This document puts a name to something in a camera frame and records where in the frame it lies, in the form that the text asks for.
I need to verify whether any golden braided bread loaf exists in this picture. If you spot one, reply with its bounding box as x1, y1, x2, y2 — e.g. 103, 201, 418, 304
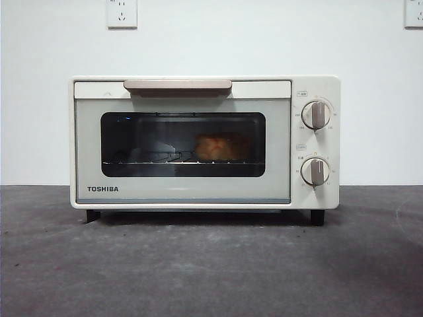
194, 131, 253, 163

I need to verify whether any glass oven door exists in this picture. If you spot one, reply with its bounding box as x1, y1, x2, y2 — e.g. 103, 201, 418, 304
73, 79, 292, 205

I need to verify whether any cream and taupe oven knob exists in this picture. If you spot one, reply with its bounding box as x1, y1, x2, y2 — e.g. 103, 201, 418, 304
301, 100, 332, 131
300, 157, 330, 187

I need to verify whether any cream Toshiba toaster oven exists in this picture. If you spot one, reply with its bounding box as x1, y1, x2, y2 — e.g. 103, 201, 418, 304
68, 75, 340, 227

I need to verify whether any metal wire oven rack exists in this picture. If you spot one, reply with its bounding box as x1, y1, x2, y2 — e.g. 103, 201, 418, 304
102, 150, 265, 166

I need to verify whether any white wall power socket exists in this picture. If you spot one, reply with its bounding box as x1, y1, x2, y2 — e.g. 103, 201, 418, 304
106, 0, 137, 29
403, 0, 423, 29

